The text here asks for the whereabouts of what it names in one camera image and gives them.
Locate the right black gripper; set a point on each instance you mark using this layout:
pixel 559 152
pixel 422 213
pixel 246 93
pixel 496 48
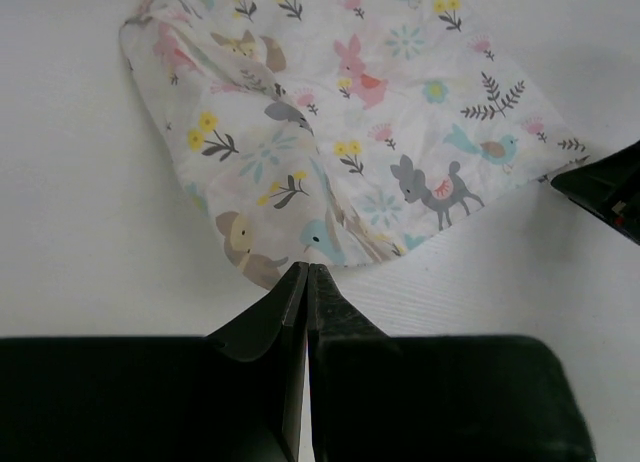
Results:
pixel 608 189

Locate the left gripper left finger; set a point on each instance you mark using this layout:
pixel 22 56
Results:
pixel 233 395

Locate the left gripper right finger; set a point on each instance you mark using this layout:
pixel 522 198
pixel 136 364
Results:
pixel 376 397

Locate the animal print cloth napkin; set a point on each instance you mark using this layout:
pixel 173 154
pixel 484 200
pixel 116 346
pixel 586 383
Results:
pixel 340 132

